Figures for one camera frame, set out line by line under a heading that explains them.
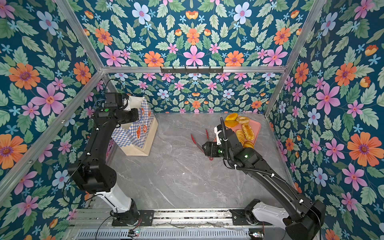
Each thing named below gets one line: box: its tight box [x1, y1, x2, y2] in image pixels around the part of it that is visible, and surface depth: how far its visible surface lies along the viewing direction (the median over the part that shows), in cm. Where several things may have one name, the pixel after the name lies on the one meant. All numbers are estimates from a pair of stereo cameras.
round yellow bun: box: [225, 113, 239, 121], surface depth 117 cm
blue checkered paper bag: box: [111, 96, 159, 156], surface depth 91 cm
